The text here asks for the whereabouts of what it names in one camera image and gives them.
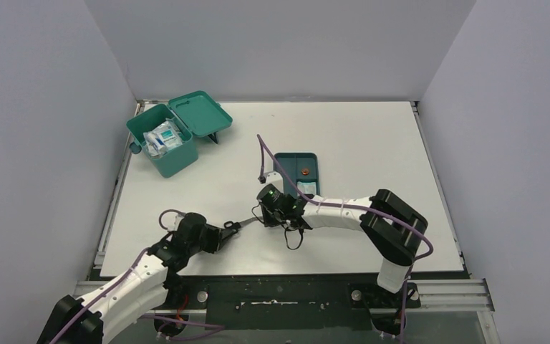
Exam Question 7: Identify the black handled bandage scissors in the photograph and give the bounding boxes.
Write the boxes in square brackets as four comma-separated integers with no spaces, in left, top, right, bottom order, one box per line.
[225,216,263,232]

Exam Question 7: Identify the dark teal divided tray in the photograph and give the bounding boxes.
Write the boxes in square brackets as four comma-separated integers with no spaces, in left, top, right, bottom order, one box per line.
[274,152,320,197]

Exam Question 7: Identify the teal medicine kit box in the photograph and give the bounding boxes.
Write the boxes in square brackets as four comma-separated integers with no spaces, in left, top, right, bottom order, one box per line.
[126,91,233,178]

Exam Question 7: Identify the teal medical gauze packet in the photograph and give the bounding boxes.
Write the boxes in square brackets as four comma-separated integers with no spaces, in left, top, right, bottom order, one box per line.
[155,121,183,151]

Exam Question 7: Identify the bandage strip pack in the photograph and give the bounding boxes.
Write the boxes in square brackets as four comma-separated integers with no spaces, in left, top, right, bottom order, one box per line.
[296,181,318,195]

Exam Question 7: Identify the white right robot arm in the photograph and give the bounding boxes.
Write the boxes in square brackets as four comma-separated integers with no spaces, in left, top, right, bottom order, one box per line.
[256,184,428,307]

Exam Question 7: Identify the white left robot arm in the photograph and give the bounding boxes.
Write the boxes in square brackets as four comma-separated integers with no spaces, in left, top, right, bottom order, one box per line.
[38,213,242,343]

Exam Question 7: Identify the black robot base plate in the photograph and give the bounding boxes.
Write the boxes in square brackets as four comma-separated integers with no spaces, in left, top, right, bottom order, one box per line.
[157,273,421,335]

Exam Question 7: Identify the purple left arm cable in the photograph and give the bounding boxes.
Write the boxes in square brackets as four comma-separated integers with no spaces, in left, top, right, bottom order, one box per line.
[61,209,226,344]

